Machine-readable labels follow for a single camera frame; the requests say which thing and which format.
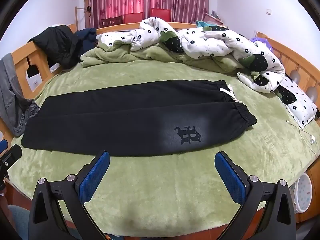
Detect purple fluffy item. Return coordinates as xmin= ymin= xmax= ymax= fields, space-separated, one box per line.
xmin=251 ymin=37 xmax=272 ymax=49

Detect person's leg in blue jeans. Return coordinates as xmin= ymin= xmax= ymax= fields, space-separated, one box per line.
xmin=7 ymin=204 xmax=33 ymax=240

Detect grey jeans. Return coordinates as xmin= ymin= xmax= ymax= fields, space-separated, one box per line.
xmin=0 ymin=54 xmax=40 ymax=137

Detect crumpled green plush blanket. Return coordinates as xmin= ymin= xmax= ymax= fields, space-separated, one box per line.
xmin=80 ymin=41 xmax=250 ymax=75

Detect white charging cable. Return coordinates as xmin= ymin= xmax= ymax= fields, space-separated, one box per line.
xmin=286 ymin=120 xmax=320 ymax=155

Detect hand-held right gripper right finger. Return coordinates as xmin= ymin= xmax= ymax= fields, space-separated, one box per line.
xmin=214 ymin=151 xmax=297 ymax=240

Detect wooden coat rack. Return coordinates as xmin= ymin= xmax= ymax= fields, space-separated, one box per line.
xmin=74 ymin=5 xmax=92 ymax=34

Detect green plush bed sheet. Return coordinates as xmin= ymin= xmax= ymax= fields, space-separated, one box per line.
xmin=7 ymin=60 xmax=320 ymax=233

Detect black jacket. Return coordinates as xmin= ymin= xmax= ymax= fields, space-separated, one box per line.
xmin=27 ymin=25 xmax=82 ymax=69

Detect navy blue garment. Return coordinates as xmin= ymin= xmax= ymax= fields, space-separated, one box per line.
xmin=74 ymin=27 xmax=98 ymax=57

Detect white dotted bin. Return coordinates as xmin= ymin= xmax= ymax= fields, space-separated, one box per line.
xmin=292 ymin=172 xmax=313 ymax=214

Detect black pants with logo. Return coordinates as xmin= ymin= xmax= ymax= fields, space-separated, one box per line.
xmin=21 ymin=79 xmax=258 ymax=157

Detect white flowered quilt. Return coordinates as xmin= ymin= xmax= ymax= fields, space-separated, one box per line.
xmin=96 ymin=17 xmax=287 ymax=94

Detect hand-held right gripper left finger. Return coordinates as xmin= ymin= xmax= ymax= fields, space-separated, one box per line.
xmin=28 ymin=150 xmax=110 ymax=240

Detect dark wooden chair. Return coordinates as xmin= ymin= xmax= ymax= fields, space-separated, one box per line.
xmin=101 ymin=16 xmax=123 ymax=28

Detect wooden bed frame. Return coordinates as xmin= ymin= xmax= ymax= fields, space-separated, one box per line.
xmin=0 ymin=21 xmax=320 ymax=205

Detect red chair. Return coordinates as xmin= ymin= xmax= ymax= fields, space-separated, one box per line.
xmin=150 ymin=8 xmax=172 ymax=22
xmin=124 ymin=12 xmax=144 ymax=24

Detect white flowered pillow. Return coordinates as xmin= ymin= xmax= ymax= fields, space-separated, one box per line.
xmin=275 ymin=76 xmax=320 ymax=127

